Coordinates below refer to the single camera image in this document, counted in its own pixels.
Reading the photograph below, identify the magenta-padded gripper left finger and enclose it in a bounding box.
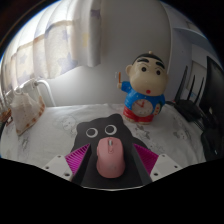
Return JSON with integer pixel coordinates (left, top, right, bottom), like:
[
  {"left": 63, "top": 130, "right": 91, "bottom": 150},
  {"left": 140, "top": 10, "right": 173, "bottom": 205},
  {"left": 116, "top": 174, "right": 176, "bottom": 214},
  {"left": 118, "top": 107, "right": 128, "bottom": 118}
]
[{"left": 42, "top": 143, "right": 92, "bottom": 186}]

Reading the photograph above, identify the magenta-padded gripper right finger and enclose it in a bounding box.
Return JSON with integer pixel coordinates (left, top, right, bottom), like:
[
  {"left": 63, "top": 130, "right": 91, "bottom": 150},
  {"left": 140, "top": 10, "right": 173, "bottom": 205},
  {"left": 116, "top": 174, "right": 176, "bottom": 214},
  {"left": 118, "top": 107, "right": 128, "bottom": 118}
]
[{"left": 131, "top": 143, "right": 184, "bottom": 186}]

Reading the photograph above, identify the pink computer mouse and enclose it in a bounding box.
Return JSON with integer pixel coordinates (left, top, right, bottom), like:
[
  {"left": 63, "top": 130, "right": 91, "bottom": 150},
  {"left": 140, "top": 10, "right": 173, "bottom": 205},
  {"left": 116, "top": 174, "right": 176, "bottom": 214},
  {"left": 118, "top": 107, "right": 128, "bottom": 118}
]
[{"left": 95, "top": 137, "right": 127, "bottom": 179}]

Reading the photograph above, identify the black cat-shaped mouse pad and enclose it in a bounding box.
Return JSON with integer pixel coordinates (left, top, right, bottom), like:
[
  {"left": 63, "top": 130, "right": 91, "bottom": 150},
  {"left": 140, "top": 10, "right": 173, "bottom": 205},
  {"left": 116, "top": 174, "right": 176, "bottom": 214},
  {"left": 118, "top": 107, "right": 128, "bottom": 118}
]
[{"left": 71, "top": 113, "right": 153, "bottom": 189}]

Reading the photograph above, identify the white printed tablecloth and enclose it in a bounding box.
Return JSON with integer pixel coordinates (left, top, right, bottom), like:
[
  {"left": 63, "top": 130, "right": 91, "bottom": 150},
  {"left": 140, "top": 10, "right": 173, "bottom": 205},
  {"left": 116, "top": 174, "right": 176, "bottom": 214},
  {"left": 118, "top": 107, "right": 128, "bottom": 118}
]
[{"left": 0, "top": 103, "right": 214, "bottom": 191}]

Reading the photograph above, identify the cartoon boy figurine clock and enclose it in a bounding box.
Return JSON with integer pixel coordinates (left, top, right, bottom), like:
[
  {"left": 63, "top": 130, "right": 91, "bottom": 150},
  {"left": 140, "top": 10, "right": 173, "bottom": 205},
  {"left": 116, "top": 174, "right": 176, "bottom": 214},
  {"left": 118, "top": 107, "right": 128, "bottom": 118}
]
[{"left": 116, "top": 50, "right": 171, "bottom": 125}]

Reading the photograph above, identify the black router with antennas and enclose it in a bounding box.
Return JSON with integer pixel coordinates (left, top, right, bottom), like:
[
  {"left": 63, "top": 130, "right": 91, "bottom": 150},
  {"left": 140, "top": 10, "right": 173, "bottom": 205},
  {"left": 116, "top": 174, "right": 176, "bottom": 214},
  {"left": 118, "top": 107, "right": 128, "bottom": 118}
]
[{"left": 166, "top": 65, "right": 209, "bottom": 123}]

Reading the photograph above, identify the small black box device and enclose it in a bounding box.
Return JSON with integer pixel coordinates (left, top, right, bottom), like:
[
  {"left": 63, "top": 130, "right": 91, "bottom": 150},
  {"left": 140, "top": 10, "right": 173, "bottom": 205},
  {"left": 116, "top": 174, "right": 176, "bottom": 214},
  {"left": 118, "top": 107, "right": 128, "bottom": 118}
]
[{"left": 199, "top": 128, "right": 224, "bottom": 163}]

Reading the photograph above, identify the large white conch shell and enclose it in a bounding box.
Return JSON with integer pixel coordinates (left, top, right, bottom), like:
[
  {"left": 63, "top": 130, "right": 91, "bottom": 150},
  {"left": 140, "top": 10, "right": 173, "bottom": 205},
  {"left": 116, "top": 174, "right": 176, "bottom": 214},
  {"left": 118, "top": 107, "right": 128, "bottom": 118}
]
[{"left": 9, "top": 89, "right": 47, "bottom": 137}]

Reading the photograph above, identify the black computer monitor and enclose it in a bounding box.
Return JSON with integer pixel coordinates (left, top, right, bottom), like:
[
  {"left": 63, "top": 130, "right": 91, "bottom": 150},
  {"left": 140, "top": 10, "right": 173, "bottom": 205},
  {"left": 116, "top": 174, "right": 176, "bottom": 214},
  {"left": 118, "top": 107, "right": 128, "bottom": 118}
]
[{"left": 199, "top": 55, "right": 224, "bottom": 134}]

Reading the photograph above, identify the white star-print curtain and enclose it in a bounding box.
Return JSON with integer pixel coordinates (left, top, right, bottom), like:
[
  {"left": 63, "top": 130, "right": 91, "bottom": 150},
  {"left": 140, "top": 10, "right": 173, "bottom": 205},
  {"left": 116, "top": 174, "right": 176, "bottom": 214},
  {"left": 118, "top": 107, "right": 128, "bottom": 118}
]
[{"left": 0, "top": 0, "right": 103, "bottom": 98}]

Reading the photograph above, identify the white wall shelf unit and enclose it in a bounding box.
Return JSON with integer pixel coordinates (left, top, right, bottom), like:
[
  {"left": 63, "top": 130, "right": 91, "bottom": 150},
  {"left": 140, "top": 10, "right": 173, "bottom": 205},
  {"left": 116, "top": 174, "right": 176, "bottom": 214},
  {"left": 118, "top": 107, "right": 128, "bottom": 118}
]
[{"left": 166, "top": 6, "right": 224, "bottom": 101}]

